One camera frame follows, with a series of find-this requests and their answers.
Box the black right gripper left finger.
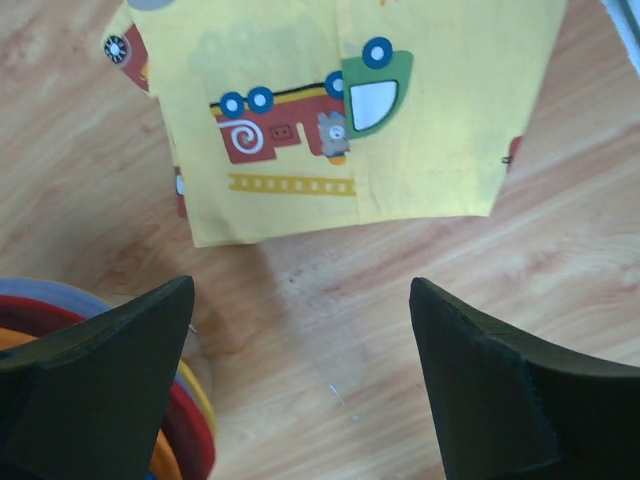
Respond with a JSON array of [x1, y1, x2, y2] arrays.
[[1, 276, 194, 479]]

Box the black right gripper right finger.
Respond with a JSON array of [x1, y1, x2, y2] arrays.
[[409, 278, 639, 479]]

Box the red bucket hat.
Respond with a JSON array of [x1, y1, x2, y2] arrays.
[[1, 294, 216, 479]]

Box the yellow bucket hat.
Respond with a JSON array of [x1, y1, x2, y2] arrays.
[[176, 360, 216, 436]]

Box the wooden hat stand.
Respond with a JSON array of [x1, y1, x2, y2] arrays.
[[182, 325, 214, 402]]

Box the yellow cartoon print cloth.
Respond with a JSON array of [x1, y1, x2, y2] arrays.
[[101, 1, 567, 247]]

